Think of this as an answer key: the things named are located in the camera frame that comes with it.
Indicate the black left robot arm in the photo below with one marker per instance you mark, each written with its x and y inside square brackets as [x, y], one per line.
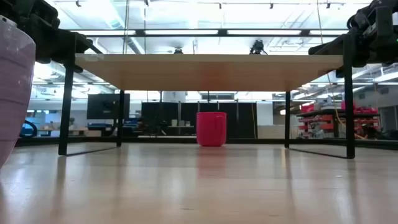
[31, 14]

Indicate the wooden shelf with black legs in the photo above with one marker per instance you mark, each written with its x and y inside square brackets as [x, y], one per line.
[208, 71]

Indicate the black partition panels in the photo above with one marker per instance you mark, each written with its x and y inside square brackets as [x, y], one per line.
[183, 115]

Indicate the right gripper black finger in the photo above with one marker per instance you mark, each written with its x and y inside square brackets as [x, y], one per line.
[329, 46]

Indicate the black monitor screen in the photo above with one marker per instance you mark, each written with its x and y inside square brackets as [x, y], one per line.
[107, 106]

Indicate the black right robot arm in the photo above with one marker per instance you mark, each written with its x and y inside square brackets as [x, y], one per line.
[381, 12]

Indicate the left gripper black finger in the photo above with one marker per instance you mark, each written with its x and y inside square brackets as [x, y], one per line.
[90, 48]

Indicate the black distant device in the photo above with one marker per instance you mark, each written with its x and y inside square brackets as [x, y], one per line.
[257, 47]
[178, 51]

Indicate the rack with red bins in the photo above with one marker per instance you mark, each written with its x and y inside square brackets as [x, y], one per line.
[323, 123]

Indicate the translucent purple plastic cup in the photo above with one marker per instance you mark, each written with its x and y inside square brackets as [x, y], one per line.
[14, 93]

